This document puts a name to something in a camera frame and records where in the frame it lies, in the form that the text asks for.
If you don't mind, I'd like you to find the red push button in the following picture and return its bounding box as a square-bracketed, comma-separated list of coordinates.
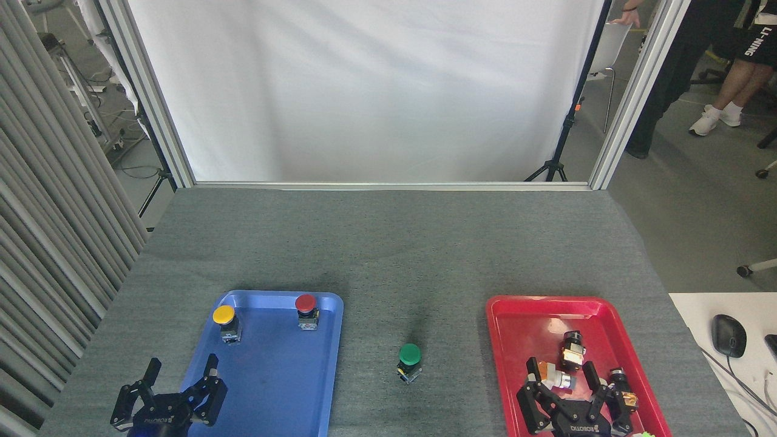
[294, 294, 321, 331]

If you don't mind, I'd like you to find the person in black trousers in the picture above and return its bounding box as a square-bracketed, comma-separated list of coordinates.
[625, 0, 744, 160]

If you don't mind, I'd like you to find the black mouse cable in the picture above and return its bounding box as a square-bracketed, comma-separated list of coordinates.
[697, 345, 777, 421]

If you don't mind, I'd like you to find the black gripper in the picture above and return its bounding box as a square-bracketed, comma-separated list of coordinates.
[110, 354, 228, 437]
[516, 357, 635, 437]

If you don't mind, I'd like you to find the silver frame crossbar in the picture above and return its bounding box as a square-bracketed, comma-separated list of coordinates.
[193, 181, 593, 192]

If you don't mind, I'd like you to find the black light stand leg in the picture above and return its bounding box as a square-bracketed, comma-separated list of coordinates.
[138, 169, 177, 217]

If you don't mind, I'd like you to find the white backdrop cloth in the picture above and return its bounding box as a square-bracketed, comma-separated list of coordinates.
[124, 0, 608, 183]

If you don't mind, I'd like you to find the white chair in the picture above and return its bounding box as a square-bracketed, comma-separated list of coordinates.
[586, 21, 635, 134]

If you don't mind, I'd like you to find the yellow push button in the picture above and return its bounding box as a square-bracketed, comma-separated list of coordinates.
[212, 305, 243, 345]

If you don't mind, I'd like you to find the person in black shorts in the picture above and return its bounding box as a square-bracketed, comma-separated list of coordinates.
[688, 0, 777, 137]

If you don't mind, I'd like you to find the metal equipment rack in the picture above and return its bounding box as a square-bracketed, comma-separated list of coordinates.
[38, 30, 125, 154]

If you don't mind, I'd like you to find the white chair leg with caster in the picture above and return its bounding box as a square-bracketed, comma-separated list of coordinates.
[736, 258, 777, 279]

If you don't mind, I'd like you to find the red plastic tray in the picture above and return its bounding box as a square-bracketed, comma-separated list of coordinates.
[486, 296, 672, 437]

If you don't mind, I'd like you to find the black switch with amber base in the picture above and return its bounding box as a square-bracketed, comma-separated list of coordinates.
[609, 367, 639, 412]

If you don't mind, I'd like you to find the black tripod stand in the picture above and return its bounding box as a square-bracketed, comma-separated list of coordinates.
[524, 0, 614, 183]

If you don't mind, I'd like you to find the white desk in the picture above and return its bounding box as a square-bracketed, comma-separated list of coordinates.
[668, 293, 777, 437]

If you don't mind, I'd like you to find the grey ribbed curtain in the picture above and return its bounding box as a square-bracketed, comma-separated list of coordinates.
[0, 0, 150, 429]

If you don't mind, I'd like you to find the black computer mouse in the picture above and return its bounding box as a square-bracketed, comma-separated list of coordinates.
[711, 314, 748, 359]

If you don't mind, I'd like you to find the orange and white switch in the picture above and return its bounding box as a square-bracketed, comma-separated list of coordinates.
[534, 361, 577, 392]

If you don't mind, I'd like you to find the blue plastic tray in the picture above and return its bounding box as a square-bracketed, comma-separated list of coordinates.
[176, 290, 344, 437]

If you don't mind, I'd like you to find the person's hand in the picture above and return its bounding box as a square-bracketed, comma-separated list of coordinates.
[611, 6, 642, 28]

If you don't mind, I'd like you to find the green push button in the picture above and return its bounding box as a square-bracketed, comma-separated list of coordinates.
[397, 343, 423, 385]

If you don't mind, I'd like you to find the silver frame post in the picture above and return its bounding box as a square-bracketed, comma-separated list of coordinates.
[588, 0, 693, 191]
[99, 0, 197, 189]

